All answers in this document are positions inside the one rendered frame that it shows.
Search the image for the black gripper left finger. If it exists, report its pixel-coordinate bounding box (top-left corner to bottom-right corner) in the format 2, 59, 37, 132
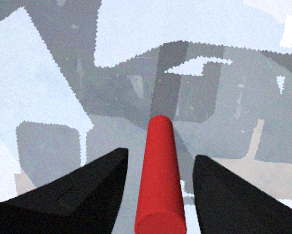
0, 148, 129, 234

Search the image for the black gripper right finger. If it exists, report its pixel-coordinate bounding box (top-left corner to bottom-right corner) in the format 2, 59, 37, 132
193, 154, 292, 234

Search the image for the red peg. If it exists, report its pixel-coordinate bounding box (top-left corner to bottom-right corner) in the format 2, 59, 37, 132
134, 114, 187, 234

